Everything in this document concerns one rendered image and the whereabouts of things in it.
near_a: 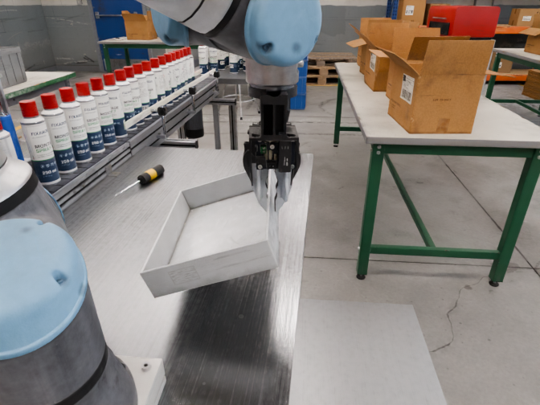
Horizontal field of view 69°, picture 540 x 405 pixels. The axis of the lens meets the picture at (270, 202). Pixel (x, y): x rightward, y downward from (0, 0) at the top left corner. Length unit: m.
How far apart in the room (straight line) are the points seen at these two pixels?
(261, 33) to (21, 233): 0.28
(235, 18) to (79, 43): 8.82
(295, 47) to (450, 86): 1.47
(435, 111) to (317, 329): 1.32
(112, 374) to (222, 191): 0.45
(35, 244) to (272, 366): 0.35
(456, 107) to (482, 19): 3.95
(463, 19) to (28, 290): 5.48
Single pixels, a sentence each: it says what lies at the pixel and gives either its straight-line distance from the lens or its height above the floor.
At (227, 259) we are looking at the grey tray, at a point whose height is 0.96.
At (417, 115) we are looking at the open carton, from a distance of 1.79.
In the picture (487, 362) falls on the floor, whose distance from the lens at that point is 1.91.
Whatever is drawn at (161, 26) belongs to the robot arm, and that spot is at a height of 1.26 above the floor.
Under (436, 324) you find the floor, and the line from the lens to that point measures 1.98.
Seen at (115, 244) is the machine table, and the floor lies 0.83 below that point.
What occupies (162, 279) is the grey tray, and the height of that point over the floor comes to 0.92.
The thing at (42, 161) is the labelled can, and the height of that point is 0.95.
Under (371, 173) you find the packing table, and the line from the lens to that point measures 1.82.
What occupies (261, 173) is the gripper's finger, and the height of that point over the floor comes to 1.04.
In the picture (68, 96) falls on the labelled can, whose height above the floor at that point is 1.06.
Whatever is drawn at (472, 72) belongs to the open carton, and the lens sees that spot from 1.83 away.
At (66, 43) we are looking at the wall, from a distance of 9.29.
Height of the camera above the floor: 1.29
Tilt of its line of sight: 27 degrees down
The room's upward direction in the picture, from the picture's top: straight up
